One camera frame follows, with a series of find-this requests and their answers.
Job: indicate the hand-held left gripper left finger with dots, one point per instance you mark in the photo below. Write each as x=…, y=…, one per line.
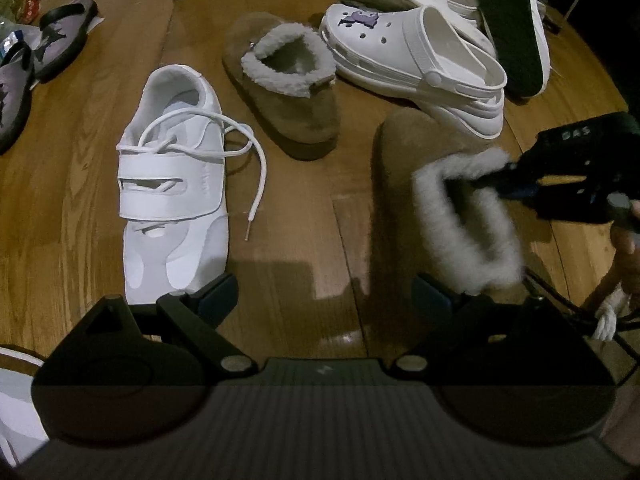
x=220, y=295

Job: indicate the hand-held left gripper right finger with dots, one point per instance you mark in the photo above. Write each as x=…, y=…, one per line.
x=432, y=300

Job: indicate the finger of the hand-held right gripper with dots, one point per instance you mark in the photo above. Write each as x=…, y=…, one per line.
x=575, y=205
x=500, y=176

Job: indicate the tan fleece-lined slipper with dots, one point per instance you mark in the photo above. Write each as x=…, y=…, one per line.
x=300, y=120
x=400, y=185

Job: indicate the white clog purple charm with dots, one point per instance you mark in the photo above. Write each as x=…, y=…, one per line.
x=450, y=50

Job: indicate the person's right hand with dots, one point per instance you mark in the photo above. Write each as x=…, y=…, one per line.
x=627, y=240

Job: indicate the grey black-soled sandal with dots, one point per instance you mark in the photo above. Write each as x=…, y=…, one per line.
x=12, y=100
x=65, y=35

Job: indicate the white paper sheet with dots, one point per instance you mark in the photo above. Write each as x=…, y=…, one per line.
x=98, y=20

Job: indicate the orange red packet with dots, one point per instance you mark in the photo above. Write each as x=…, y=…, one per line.
x=27, y=10

